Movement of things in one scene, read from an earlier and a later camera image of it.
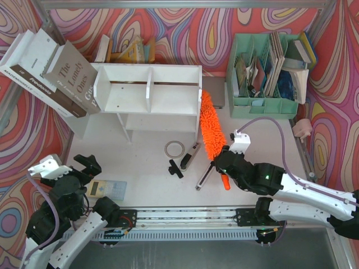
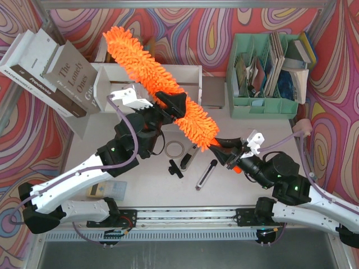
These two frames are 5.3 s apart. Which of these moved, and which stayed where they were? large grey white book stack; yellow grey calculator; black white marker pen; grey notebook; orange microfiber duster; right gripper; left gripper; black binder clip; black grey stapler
Moved: right gripper; orange microfiber duster; left gripper
Stayed: black white marker pen; grey notebook; large grey white book stack; black grey stapler; yellow grey calculator; black binder clip
